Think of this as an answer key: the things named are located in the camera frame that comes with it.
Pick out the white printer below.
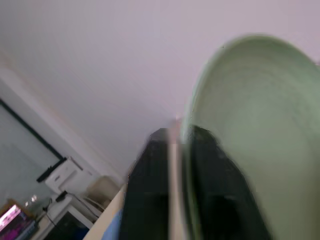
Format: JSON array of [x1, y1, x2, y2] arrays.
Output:
[[36, 156, 94, 194]]

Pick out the white cabinet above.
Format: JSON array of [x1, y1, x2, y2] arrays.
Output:
[[39, 192, 103, 240]]

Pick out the beige chair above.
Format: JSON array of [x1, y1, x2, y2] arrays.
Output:
[[84, 174, 121, 213]]

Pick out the green plate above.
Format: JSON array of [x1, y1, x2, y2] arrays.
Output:
[[179, 34, 320, 240]]

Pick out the lit laptop screen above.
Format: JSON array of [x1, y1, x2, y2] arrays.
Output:
[[0, 203, 38, 240]]

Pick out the black cable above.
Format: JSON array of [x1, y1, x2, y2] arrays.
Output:
[[41, 190, 69, 226]]

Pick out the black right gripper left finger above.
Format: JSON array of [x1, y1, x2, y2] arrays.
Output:
[[119, 127, 174, 240]]

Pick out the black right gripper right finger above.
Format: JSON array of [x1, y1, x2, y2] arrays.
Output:
[[187, 124, 272, 240]]

